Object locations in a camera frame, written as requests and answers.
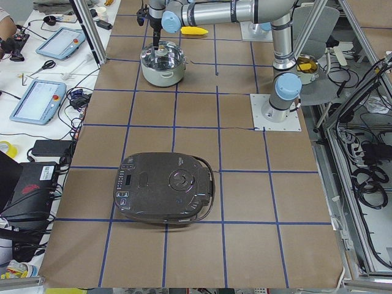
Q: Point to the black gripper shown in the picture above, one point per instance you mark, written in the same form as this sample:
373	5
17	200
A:
156	30

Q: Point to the blue teach pendant far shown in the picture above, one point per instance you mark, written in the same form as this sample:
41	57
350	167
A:
62	44

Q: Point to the person forearm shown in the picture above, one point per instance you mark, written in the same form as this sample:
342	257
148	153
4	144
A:
7	25

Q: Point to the blue teach pendant near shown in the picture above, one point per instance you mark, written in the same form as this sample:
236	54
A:
40	102

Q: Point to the white paper cup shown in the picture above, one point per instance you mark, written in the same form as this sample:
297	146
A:
102	13

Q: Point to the yellow corn cob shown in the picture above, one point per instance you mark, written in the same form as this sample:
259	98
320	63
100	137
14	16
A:
193	31

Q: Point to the blue teach pendant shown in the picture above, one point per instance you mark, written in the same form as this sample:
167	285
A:
62	44
40	102

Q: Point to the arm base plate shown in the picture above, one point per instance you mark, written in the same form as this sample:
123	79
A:
256	32
267	118

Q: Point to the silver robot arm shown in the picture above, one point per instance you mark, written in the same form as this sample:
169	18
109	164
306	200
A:
171	16

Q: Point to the black power adapter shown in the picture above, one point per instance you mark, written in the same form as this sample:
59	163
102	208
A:
50	148

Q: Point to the glass pot lid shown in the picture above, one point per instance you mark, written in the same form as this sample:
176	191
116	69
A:
168	56

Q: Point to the grey chair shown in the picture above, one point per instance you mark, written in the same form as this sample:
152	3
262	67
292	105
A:
316	43

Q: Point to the black scissors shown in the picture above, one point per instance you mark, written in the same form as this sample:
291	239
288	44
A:
49	64

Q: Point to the dark brown rice cooker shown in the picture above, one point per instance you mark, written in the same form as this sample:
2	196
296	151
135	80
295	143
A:
164	188

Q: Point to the steel bowl with corn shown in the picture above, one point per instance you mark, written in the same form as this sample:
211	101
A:
307	69

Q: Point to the aluminium frame post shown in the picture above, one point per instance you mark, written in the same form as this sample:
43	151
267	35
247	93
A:
88	26

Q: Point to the yellow tape roll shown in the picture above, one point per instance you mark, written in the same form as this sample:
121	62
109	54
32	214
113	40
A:
8	149

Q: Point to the black computer box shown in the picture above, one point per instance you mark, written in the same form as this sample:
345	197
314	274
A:
32	196

